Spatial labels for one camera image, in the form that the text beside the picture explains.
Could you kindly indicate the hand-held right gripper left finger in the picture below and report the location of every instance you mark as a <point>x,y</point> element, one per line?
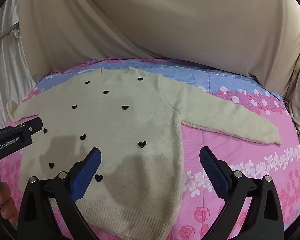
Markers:
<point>88,172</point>

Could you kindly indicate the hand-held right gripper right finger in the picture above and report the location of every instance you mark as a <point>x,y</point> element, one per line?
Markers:
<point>214,175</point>

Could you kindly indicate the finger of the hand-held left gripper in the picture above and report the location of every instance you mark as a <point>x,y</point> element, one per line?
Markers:
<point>35,125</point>

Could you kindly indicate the cream sweater with black hearts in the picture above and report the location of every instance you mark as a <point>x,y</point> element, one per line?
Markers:
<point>130,120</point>

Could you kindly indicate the person's left hand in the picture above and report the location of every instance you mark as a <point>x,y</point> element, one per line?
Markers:
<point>5,201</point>

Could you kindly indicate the pink and blue floral bedsheet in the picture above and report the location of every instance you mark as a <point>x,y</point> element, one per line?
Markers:
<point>215,142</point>

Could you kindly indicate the white satin curtain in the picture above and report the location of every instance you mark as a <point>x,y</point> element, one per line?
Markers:
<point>5,75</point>

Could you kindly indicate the beige curtain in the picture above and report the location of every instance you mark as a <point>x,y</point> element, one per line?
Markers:
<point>165,17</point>

